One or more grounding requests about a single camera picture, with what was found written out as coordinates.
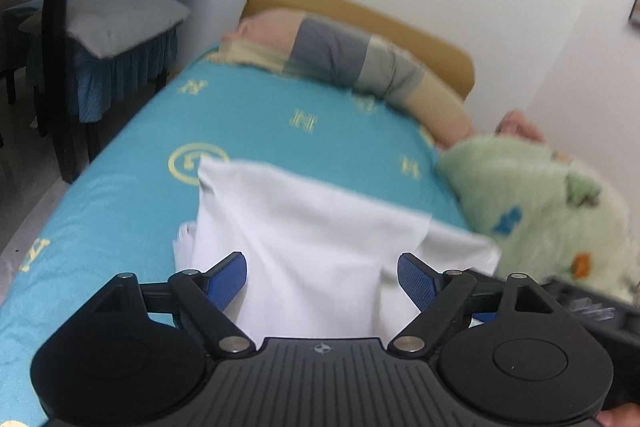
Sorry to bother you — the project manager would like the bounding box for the striped pillow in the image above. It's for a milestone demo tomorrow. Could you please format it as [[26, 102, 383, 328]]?
[[219, 9, 475, 145]]

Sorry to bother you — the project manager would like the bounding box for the pink cloth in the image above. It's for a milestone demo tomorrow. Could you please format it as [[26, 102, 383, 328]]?
[[495, 109, 547, 144]]

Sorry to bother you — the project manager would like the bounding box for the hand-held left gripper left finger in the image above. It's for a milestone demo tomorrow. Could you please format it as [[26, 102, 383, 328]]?
[[92, 251, 254, 356]]

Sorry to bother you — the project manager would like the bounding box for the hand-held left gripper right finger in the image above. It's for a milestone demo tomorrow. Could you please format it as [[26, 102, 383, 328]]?
[[387, 252, 556, 357]]

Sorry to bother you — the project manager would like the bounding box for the white t-shirt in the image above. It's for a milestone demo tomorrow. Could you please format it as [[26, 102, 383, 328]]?
[[171, 156, 503, 342]]

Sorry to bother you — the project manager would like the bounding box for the dark wooden chair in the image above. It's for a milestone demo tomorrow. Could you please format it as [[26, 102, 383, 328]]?
[[0, 0, 101, 184]]

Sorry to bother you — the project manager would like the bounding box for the green fleece blanket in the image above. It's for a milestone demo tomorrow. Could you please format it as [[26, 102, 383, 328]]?
[[436, 135, 633, 303]]

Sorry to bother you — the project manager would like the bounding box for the grey seat cushion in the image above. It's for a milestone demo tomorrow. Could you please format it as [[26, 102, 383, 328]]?
[[17, 0, 193, 59]]

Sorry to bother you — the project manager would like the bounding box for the mustard headboard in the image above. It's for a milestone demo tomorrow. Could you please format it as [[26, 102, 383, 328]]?
[[241, 0, 476, 100]]

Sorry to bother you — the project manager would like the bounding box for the bed with teal patterned sheet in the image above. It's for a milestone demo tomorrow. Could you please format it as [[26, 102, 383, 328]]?
[[0, 44, 473, 427]]

